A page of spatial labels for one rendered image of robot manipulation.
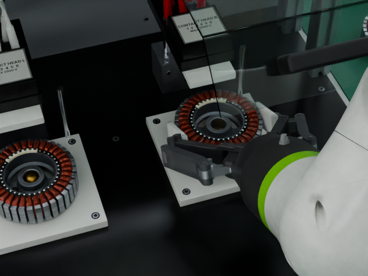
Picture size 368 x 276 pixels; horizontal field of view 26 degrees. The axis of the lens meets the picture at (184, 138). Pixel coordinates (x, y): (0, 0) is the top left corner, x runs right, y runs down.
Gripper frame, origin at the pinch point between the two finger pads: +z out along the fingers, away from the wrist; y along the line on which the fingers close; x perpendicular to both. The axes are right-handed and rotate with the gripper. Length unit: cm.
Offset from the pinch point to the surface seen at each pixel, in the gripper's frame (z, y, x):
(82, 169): 3.2, -17.7, -2.7
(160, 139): 4.7, -6.8, -1.7
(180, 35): 0.8, -3.0, 12.2
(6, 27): 5.2, -23.1, 16.4
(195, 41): -0.5, -1.7, 11.5
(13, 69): 1.2, -23.5, 12.1
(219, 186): -3.7, -2.0, -6.5
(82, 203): -1.4, -18.9, -5.4
